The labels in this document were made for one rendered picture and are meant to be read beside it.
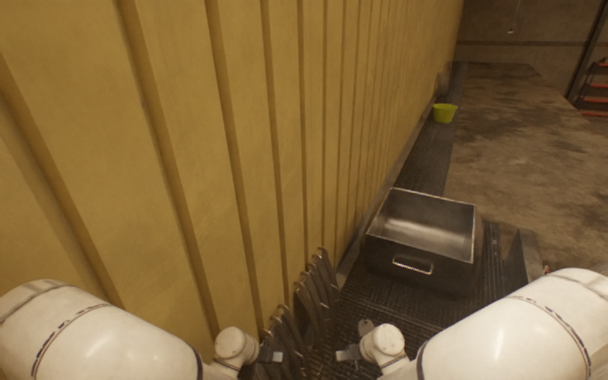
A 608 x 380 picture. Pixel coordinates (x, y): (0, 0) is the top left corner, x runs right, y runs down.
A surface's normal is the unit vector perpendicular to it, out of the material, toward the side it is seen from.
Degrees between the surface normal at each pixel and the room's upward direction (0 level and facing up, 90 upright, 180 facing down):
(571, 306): 6
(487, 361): 44
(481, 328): 38
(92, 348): 20
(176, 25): 90
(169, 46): 90
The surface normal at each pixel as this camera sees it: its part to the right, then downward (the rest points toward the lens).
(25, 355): -0.30, -0.24
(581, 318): 0.09, -0.70
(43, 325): -0.15, -0.69
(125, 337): 0.48, -0.81
